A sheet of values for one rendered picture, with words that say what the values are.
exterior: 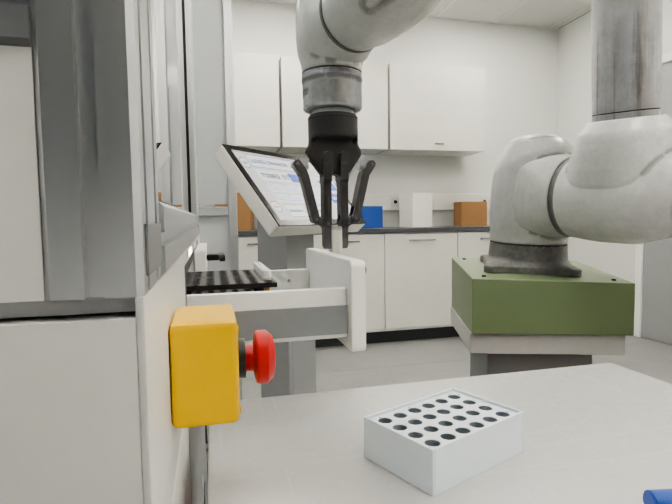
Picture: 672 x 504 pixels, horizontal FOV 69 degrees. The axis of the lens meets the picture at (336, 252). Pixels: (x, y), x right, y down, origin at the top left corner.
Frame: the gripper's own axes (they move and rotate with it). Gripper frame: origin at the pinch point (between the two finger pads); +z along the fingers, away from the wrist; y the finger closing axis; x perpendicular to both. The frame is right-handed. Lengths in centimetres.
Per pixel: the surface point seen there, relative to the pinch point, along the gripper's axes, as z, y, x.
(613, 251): 29, -316, -278
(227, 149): -25, 13, -73
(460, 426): 13.6, -2.3, 34.9
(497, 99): -114, -251, -353
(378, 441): 14.9, 4.7, 33.0
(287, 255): 7, -5, -80
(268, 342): 4.2, 14.5, 37.4
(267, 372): 6.2, 14.7, 37.9
